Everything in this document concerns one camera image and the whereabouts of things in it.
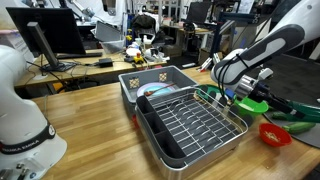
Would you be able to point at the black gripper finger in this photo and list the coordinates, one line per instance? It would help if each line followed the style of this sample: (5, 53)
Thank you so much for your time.
(285, 102)
(286, 112)

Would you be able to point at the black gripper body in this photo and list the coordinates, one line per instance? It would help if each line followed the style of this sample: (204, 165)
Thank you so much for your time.
(261, 92)

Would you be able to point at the dark green plastic cup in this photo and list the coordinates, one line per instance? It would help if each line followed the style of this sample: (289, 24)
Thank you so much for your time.
(310, 111)

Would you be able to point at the light green food pieces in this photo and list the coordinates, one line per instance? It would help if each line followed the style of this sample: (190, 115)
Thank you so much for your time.
(272, 136)

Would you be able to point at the white Franka robot base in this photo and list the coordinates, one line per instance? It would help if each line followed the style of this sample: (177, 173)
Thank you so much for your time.
(20, 116)

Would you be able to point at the light green colander bowl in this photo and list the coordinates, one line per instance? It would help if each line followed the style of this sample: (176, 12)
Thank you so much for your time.
(250, 108)

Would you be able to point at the orange plastic bowl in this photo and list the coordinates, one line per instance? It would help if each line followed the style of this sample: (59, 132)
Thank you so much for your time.
(283, 138)

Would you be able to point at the small green cucumber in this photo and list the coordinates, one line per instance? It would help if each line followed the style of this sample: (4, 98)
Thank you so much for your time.
(278, 116)

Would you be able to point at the large green zucchini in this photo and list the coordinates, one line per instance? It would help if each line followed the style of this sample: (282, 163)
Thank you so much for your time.
(300, 128)

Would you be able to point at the grey round tray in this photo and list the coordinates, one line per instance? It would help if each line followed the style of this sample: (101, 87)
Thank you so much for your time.
(310, 138)

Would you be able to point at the dark green plate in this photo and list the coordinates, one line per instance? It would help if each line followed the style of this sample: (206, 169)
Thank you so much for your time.
(208, 89)

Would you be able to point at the white bars bundle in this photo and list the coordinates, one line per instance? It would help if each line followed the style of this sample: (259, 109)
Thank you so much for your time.
(205, 65)

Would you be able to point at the grey remote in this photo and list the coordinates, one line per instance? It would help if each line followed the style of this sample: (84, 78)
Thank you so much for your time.
(189, 65)

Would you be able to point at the grey plastic bin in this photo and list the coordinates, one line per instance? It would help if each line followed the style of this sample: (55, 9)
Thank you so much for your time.
(176, 78)

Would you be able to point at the light blue plate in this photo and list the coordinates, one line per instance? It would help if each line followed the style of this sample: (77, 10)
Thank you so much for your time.
(161, 91)

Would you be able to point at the black background monitor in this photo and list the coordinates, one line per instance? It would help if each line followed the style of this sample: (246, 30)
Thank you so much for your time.
(198, 11)

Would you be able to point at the wooden spoon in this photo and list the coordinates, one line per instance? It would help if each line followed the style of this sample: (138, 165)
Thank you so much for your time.
(156, 90)

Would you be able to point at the grey cutlery holder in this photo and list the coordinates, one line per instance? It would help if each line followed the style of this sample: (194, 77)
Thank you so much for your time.
(160, 140)

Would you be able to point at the lavender plate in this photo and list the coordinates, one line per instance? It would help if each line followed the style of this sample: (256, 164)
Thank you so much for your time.
(145, 88)

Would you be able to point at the white bottle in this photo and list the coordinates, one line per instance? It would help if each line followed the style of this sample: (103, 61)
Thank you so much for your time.
(147, 40)

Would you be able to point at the yellow toy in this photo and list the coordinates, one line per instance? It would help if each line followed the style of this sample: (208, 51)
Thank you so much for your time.
(138, 59)

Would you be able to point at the red plastic item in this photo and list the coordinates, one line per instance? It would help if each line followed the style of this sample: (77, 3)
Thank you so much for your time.
(135, 121)

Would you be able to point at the black backpack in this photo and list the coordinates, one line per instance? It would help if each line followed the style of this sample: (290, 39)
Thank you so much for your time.
(143, 21)

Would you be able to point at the black power adapter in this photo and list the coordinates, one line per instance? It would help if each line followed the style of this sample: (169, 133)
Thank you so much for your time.
(106, 62)

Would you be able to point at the wooden background desk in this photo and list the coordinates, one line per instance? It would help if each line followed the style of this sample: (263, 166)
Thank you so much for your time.
(90, 69)

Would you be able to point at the black computer monitor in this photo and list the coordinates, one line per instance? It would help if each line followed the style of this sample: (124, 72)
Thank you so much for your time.
(60, 30)

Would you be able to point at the white printed box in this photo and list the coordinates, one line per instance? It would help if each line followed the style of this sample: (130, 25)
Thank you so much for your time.
(15, 41)

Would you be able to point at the dark blue metal frame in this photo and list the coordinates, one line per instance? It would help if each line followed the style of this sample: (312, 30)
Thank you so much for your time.
(216, 36)

